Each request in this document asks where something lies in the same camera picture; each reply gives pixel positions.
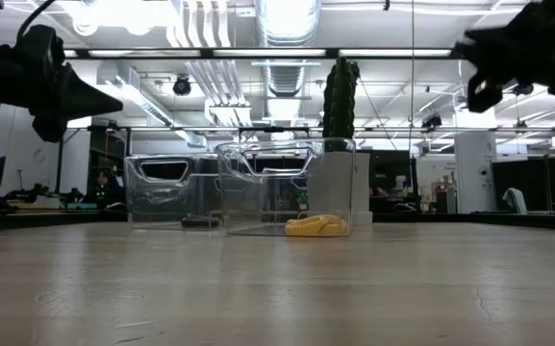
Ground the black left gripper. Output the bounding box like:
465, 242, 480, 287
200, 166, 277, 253
0, 47, 125, 144

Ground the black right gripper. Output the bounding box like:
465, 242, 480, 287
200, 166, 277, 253
452, 9, 550, 114

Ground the white planter pot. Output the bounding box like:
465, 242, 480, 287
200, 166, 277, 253
305, 151, 373, 227

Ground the green cactus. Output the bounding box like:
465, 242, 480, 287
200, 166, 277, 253
322, 56, 361, 154

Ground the clear plastic bin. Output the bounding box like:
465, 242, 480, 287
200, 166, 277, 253
123, 153, 225, 231
214, 137, 357, 238

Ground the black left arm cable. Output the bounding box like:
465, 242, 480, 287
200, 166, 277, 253
15, 0, 58, 42

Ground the black coil hair tie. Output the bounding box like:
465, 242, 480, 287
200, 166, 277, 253
180, 214, 223, 230

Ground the silver ventilation duct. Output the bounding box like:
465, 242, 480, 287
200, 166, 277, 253
252, 0, 324, 121

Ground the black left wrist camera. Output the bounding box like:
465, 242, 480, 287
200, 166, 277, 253
15, 23, 65, 66

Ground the background robot rig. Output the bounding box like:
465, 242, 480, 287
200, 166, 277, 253
0, 156, 86, 215

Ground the chair with pale cover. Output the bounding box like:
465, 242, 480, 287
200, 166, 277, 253
501, 186, 529, 215

